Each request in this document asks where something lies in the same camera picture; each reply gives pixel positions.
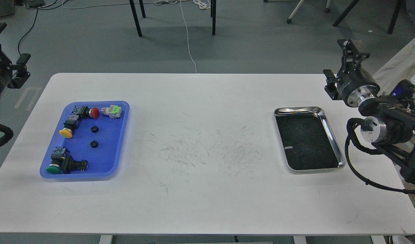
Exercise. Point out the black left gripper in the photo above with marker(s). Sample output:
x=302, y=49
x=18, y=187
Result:
x=21, y=74

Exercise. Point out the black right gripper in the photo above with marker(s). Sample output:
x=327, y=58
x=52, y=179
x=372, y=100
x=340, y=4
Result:
x=354, y=84

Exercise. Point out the small black gear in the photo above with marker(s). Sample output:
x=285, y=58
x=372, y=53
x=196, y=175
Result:
x=94, y=144
x=94, y=129

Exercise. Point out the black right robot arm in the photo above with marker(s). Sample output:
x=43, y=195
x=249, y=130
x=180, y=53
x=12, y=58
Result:
x=387, y=123

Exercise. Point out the beige cloth cover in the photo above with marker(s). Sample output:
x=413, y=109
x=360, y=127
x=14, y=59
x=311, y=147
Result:
x=401, y=66

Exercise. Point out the steel tray with black mat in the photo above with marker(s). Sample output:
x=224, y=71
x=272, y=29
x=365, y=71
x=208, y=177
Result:
x=307, y=139

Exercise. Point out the blue plastic tray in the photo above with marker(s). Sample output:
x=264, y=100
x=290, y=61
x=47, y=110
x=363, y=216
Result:
x=103, y=160

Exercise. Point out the black chair leg left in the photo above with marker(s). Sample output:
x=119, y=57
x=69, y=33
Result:
x=135, y=16

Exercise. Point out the black chair leg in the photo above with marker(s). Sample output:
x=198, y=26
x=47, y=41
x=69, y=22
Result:
x=213, y=16
x=135, y=16

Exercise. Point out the black chair leg right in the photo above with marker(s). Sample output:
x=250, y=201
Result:
x=213, y=16

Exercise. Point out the yellow push button switch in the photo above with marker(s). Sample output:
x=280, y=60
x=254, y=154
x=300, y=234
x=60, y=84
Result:
x=71, y=123

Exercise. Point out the red push button switch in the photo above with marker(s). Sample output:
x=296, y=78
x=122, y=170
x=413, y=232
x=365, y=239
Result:
x=85, y=112

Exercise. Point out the green push button switch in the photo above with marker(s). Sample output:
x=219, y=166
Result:
x=63, y=162

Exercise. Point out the grey switch with green label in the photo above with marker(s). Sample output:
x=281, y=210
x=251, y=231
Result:
x=113, y=111

